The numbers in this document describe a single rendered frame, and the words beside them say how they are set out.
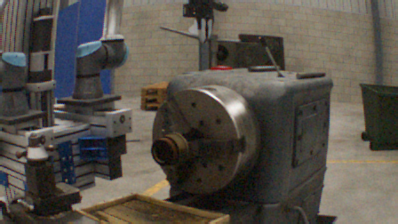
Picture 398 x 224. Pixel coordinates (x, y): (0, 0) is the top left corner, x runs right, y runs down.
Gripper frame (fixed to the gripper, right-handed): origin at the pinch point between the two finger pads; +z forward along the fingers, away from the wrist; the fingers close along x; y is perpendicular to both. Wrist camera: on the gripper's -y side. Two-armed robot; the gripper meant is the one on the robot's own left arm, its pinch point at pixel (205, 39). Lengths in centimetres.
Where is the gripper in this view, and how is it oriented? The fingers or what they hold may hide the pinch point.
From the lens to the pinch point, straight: 167.0
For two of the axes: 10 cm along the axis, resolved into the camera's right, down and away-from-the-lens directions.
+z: 0.0, 9.9, 1.5
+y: -8.3, -0.9, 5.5
